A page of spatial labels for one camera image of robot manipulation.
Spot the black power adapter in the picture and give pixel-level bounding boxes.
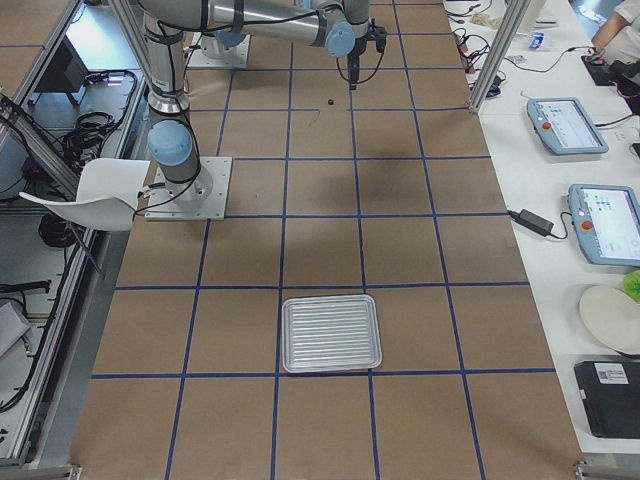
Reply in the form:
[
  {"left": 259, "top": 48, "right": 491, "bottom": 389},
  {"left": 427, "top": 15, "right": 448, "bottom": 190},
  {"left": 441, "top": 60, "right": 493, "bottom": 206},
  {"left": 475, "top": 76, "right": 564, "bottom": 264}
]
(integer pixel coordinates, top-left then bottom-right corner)
[{"left": 508, "top": 209, "right": 554, "bottom": 237}]

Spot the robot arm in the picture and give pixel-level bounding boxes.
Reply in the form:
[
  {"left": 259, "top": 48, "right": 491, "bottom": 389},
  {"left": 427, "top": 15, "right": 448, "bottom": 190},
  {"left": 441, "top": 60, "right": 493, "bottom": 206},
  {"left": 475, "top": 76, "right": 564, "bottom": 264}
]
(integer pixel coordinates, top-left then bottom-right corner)
[{"left": 140, "top": 1, "right": 379, "bottom": 206}]

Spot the person at bench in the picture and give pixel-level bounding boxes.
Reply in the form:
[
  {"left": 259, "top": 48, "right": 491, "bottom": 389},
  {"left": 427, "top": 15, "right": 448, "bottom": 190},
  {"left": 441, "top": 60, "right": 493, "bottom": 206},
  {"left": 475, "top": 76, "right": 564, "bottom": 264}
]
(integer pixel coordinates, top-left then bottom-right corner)
[{"left": 592, "top": 0, "right": 639, "bottom": 62}]

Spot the teach pendant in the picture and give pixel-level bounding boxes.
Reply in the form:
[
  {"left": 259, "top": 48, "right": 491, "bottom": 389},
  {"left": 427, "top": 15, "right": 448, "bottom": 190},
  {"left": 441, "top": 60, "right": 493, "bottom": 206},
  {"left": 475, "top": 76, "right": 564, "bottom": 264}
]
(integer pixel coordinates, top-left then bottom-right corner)
[
  {"left": 567, "top": 184, "right": 639, "bottom": 267},
  {"left": 526, "top": 97, "right": 609, "bottom": 156}
]

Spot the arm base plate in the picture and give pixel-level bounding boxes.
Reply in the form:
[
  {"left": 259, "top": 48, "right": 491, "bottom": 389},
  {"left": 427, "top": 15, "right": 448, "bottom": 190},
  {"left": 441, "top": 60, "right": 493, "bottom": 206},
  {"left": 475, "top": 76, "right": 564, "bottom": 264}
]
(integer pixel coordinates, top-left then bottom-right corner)
[
  {"left": 143, "top": 156, "right": 232, "bottom": 221},
  {"left": 188, "top": 34, "right": 250, "bottom": 70}
]

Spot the aluminium extrusion post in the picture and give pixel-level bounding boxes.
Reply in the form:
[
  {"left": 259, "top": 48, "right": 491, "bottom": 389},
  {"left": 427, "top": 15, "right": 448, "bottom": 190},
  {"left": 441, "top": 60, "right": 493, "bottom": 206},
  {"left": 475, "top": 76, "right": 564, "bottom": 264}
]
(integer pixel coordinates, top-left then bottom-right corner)
[{"left": 469, "top": 0, "right": 530, "bottom": 113}]

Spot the far teach pendant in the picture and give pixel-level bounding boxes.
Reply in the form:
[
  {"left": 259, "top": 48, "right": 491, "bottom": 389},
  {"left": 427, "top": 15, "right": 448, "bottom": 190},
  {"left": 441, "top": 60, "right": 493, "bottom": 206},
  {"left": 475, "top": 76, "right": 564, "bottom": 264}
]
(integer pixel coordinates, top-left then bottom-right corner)
[{"left": 526, "top": 97, "right": 609, "bottom": 156}]

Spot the near teach pendant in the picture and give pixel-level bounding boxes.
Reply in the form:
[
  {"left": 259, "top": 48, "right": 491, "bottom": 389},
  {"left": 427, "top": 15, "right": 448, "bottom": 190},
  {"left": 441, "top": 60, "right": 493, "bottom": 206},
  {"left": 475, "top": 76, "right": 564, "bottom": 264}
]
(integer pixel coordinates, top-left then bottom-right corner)
[{"left": 567, "top": 184, "right": 639, "bottom": 267}]

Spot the beige round plate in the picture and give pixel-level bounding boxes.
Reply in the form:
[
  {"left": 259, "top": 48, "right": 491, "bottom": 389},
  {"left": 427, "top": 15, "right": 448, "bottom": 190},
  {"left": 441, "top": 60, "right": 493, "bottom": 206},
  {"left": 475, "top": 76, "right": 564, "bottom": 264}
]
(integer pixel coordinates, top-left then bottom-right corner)
[{"left": 579, "top": 285, "right": 639, "bottom": 356}]

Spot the white plastic chair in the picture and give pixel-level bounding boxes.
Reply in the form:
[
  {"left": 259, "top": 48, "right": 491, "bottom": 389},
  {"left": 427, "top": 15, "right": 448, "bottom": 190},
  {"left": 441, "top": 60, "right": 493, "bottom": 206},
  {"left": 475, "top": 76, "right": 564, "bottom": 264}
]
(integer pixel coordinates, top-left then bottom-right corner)
[{"left": 19, "top": 158, "right": 150, "bottom": 232}]

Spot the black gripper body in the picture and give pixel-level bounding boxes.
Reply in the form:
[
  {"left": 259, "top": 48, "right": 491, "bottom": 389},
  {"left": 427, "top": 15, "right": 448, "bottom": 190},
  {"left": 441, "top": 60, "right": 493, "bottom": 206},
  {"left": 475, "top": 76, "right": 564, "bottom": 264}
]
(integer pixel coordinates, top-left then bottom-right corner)
[{"left": 348, "top": 44, "right": 361, "bottom": 83}]

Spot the silver metal tray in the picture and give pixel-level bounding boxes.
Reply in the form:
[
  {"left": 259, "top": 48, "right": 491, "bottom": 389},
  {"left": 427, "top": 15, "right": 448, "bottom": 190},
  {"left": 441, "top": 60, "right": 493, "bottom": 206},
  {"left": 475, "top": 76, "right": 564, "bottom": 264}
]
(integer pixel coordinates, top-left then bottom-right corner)
[{"left": 282, "top": 294, "right": 383, "bottom": 374}]

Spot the black tablet with label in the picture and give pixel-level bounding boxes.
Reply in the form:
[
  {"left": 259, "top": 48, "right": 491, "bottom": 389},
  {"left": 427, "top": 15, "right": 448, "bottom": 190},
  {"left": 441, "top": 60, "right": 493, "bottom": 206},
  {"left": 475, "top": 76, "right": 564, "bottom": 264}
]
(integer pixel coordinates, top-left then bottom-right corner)
[{"left": 574, "top": 361, "right": 639, "bottom": 440}]

